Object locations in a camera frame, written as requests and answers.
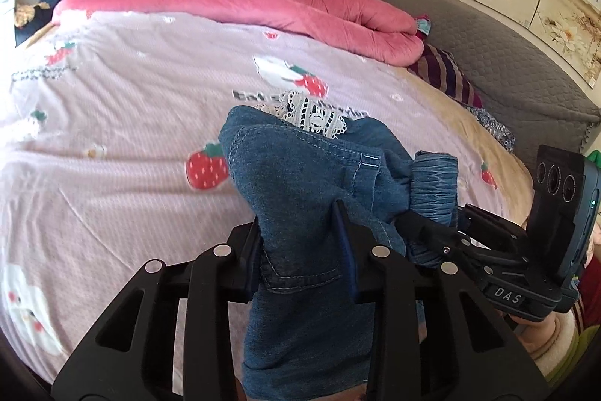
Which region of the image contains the grey quilted headboard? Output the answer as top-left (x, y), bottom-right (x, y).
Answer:
top-left (371, 0), bottom-right (601, 157)

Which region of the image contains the yellow blanket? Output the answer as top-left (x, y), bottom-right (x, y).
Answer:
top-left (404, 67), bottom-right (536, 233)

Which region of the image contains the yellow patterned cloth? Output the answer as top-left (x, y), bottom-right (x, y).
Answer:
top-left (14, 2), bottom-right (45, 28)

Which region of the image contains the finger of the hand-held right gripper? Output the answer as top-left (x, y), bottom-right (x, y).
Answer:
top-left (399, 212), bottom-right (508, 270)
top-left (462, 204), bottom-right (530, 256)

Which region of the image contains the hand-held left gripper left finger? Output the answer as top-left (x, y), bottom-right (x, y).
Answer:
top-left (51, 222), bottom-right (264, 401)

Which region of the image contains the person's right hand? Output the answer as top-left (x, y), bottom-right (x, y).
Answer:
top-left (514, 317), bottom-right (562, 362)

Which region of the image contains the person's right forearm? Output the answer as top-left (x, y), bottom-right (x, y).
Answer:
top-left (535, 279), bottom-right (601, 387)

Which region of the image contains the pink strawberry printed bed sheet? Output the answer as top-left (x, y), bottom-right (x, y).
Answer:
top-left (0, 9), bottom-right (498, 385)

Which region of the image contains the pink quilt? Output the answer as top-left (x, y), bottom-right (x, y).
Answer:
top-left (51, 0), bottom-right (426, 68)

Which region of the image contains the blue floral cloth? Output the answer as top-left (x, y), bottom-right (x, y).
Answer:
top-left (467, 105), bottom-right (517, 153)

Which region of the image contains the striped pillow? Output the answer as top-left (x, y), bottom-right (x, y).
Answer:
top-left (406, 44), bottom-right (484, 108)

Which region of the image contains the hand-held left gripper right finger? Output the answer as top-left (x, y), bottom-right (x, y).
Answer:
top-left (332, 200), bottom-right (550, 401)

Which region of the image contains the blue denim garment with lace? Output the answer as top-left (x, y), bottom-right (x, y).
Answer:
top-left (218, 88), bottom-right (463, 399)

